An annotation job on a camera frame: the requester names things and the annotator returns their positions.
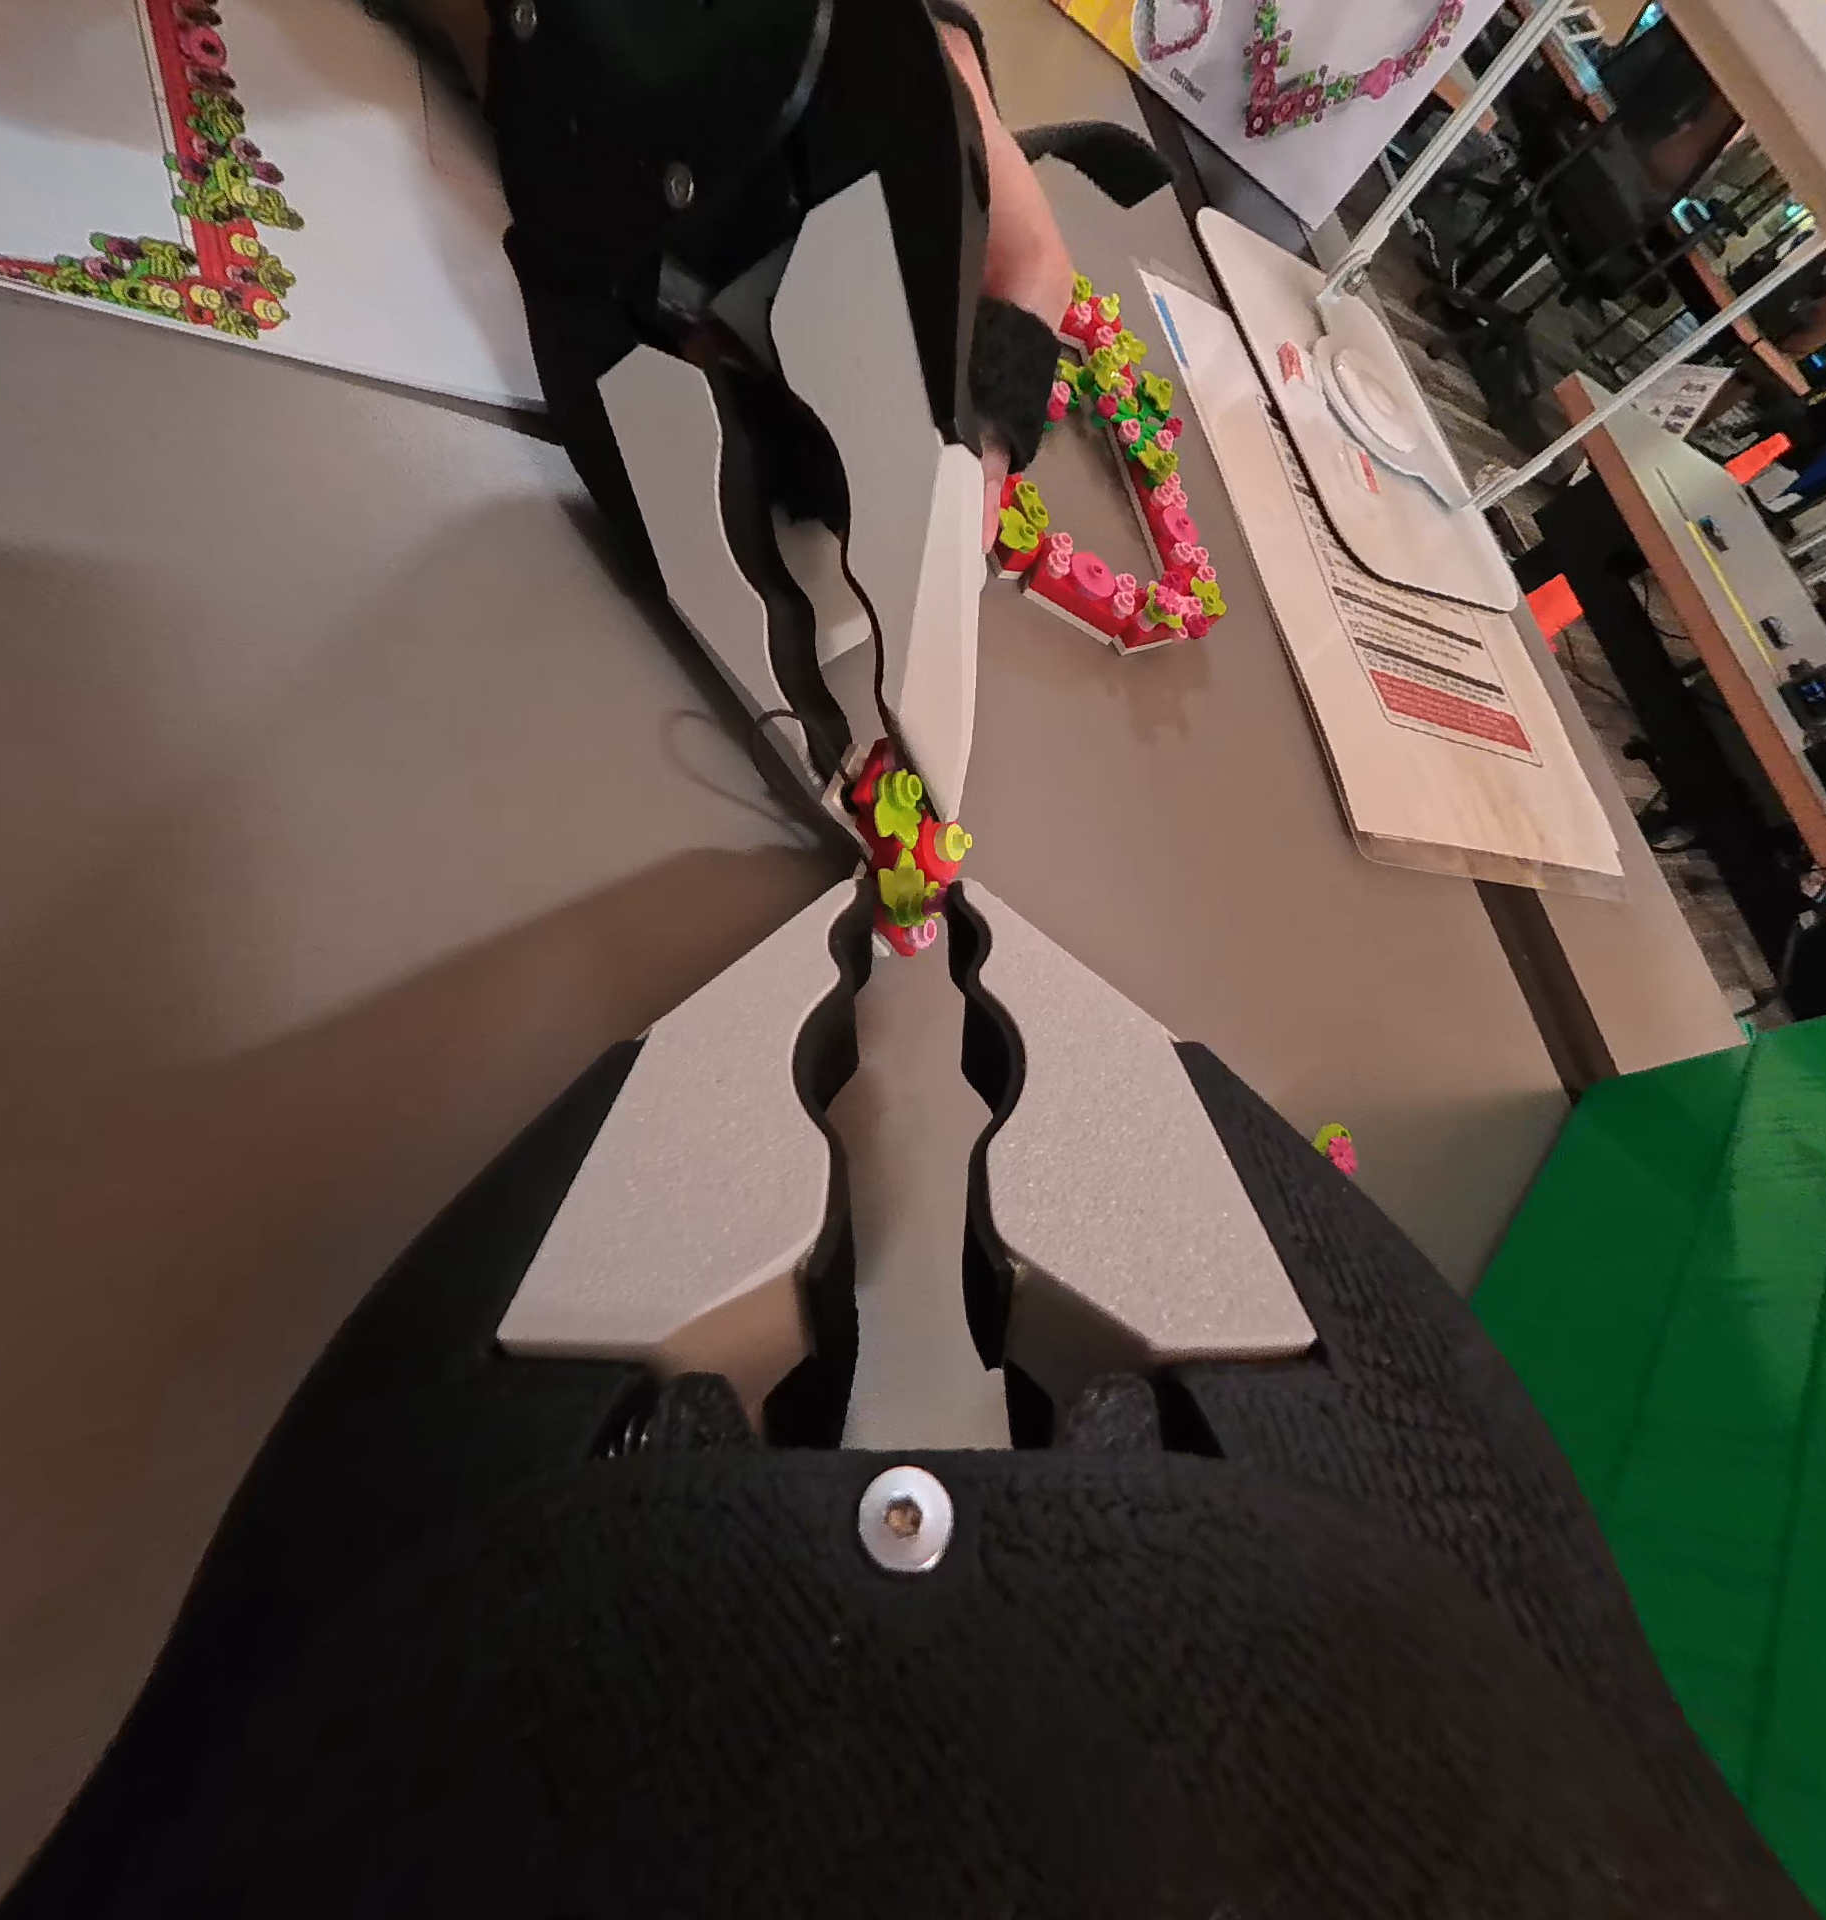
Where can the wooden background desk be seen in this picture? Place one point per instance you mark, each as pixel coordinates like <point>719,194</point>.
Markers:
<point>1708,570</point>

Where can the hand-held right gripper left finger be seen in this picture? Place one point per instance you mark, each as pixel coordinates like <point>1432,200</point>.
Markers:
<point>673,1185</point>

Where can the black elastic loop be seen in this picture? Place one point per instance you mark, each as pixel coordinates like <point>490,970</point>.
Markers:
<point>792,733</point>

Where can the small red lego flower segment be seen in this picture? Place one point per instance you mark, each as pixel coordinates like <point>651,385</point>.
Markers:
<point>931,854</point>

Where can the lego picture poster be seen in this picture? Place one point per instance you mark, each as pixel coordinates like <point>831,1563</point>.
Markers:
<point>1348,135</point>

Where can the lime lego stud with pink flower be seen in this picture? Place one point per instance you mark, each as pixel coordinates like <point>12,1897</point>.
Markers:
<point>1336,1151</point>

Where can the person's left hand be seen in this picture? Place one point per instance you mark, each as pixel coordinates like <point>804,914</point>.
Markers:
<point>1025,239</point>

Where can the white lego instruction sheet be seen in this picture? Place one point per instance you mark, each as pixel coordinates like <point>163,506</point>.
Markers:
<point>360,181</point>

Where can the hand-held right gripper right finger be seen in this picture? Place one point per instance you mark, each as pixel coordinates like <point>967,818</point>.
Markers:
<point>1139,1200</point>

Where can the white desk lamp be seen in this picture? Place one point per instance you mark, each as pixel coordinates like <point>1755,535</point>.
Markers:
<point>1377,389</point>

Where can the white rounded board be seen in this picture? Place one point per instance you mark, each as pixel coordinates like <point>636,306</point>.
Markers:
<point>1403,532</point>

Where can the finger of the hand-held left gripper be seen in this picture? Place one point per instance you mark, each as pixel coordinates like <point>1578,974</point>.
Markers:
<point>884,389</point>
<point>666,450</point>

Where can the laminated paper sheet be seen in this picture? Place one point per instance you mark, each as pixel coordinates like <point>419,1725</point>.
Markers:
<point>1454,780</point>

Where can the red lego flower heart frame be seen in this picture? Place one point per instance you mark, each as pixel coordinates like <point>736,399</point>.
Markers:
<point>1094,577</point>

